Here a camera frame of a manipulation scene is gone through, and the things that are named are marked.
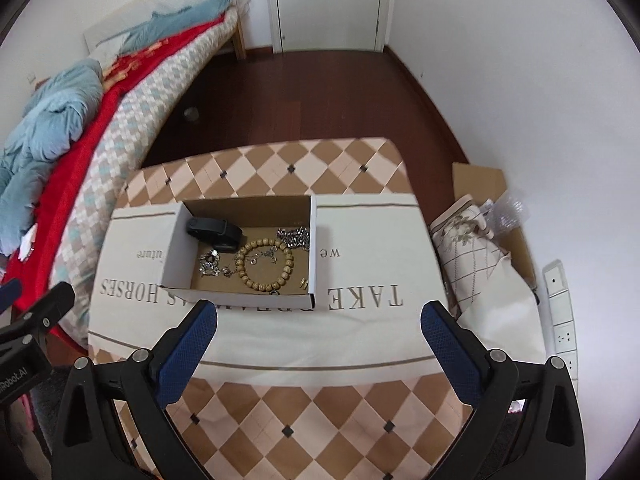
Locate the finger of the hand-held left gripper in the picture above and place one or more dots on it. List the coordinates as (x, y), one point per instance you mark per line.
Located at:
(47, 310)
(10, 294)

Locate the white cardboard box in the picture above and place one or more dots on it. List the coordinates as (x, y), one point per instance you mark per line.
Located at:
(240, 299)

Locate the folded blue quilt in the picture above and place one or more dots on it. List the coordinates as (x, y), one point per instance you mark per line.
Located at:
(175, 20)

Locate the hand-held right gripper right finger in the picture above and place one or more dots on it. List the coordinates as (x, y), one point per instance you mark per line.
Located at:
(450, 355)

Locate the white door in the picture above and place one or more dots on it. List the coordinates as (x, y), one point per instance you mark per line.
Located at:
(330, 5)

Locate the crumpled light blue quilt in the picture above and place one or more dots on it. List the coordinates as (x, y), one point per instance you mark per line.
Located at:
(50, 110)

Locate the white paper piece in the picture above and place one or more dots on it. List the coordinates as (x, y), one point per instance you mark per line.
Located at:
(26, 245)

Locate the checked printed tablecloth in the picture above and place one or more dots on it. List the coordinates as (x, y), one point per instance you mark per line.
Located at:
(350, 410)

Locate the clear plastic bag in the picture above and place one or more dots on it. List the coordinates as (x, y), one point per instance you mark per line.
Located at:
(505, 212)

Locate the wooden bed frame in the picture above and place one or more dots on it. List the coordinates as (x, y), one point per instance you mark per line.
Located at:
(240, 35)

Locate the round metal floor stopper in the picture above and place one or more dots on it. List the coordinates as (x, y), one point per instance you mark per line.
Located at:
(190, 113)

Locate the bed with red blanket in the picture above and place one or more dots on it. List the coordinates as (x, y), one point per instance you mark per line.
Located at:
(85, 150)

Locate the white power strip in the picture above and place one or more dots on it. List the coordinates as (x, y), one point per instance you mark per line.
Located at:
(560, 310)

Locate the bed with blankets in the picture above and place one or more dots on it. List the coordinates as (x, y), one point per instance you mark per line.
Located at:
(140, 110)

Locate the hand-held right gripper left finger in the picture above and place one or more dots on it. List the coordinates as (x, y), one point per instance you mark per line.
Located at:
(185, 355)

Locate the black smart band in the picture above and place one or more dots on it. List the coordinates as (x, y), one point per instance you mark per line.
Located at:
(220, 230)

